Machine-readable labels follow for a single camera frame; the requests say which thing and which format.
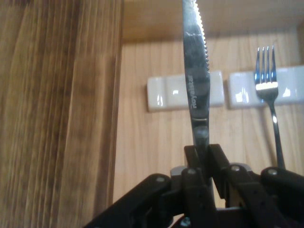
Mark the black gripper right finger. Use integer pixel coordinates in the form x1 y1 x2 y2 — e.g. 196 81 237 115
208 143 304 228

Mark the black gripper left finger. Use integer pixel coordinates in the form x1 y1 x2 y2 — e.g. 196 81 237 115
84 144 218 228

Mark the silver serrated table knife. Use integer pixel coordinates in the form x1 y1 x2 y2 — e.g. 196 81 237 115
182 0 213 205

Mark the white ceramic cutlery rest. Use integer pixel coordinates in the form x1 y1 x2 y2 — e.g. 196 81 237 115
146 70 225 113
228 65 304 110

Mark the silver metal fork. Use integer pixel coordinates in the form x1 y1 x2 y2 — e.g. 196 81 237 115
254 45 286 170

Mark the dark wooden drawer cabinet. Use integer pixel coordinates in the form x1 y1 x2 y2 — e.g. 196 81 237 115
0 0 124 228

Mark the light wooden drawer black handle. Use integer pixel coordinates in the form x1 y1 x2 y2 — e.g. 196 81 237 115
113 0 304 228

